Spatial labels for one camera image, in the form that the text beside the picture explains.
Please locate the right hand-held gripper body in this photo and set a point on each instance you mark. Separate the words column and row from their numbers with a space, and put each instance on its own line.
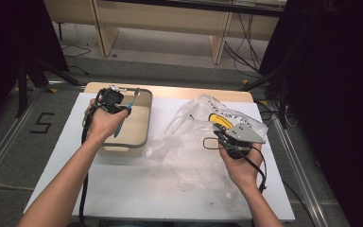
column 244, row 134

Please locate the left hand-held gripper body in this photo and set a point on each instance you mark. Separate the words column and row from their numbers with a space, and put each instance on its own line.
column 112, row 97

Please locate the clear plastic bag yellow smiley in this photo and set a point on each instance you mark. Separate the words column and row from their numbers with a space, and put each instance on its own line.
column 186, row 148

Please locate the beige storage bin grey rim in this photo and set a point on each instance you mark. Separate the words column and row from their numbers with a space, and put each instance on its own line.
column 138, row 126

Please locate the person's left hand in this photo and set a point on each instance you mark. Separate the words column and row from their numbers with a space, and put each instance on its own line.
column 104, row 124

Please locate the person's right hand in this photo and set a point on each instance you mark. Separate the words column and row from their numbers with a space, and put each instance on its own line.
column 242, row 171

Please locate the black metal stand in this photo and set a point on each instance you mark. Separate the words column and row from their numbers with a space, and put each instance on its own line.
column 283, row 94
column 22, row 88

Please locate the light wooden desk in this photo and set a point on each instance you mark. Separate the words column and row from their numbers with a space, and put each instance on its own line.
column 157, row 19

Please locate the black curtain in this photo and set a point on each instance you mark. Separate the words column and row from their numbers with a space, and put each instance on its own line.
column 12, row 31
column 343, row 94

